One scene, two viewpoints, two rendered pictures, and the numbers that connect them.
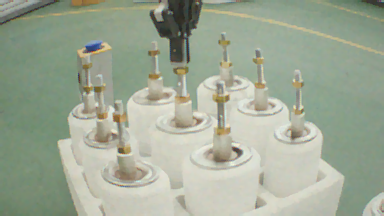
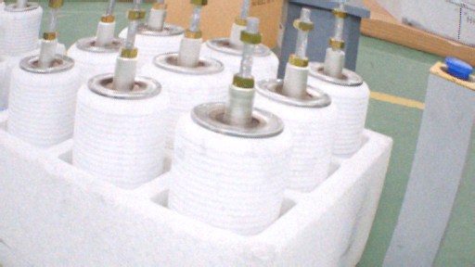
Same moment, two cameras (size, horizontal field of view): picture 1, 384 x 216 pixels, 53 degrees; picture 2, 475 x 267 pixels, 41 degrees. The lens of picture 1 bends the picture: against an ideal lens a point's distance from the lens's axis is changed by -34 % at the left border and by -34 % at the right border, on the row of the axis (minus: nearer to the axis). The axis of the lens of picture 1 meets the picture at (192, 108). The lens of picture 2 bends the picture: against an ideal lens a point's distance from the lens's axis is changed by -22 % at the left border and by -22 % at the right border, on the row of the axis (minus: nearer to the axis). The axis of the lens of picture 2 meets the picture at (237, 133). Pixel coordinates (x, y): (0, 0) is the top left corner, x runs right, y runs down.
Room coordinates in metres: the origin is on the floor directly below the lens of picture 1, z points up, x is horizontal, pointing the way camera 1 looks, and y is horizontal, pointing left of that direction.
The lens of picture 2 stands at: (1.29, -0.49, 0.45)
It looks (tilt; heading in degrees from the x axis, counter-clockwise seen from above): 19 degrees down; 135
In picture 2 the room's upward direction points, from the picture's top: 9 degrees clockwise
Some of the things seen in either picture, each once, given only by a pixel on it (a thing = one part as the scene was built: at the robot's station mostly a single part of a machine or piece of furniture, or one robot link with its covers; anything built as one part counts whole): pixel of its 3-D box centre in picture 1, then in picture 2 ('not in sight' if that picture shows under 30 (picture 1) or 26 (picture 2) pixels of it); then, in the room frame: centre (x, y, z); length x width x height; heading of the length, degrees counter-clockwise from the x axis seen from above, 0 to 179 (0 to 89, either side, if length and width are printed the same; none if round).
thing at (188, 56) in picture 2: (183, 113); (189, 52); (0.70, 0.01, 0.26); 0.02 x 0.02 x 0.03
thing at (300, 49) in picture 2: (154, 64); (301, 44); (0.81, 0.05, 0.30); 0.01 x 0.01 x 0.08; 41
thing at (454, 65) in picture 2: (93, 46); (458, 69); (0.95, 0.18, 0.32); 0.04 x 0.04 x 0.02
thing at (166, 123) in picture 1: (184, 122); (186, 64); (0.70, 0.01, 0.25); 0.08 x 0.08 x 0.01
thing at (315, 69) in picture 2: (89, 110); (332, 74); (0.77, 0.16, 0.25); 0.08 x 0.08 x 0.01
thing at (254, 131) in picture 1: (259, 161); (114, 177); (0.74, -0.10, 0.16); 0.10 x 0.10 x 0.18
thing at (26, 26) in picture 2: not in sight; (13, 57); (0.27, -0.03, 0.16); 0.10 x 0.10 x 0.18
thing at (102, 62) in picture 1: (97, 125); (430, 204); (0.95, 0.19, 0.16); 0.07 x 0.07 x 0.31; 21
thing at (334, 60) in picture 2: (89, 103); (334, 64); (0.77, 0.16, 0.26); 0.02 x 0.02 x 0.03
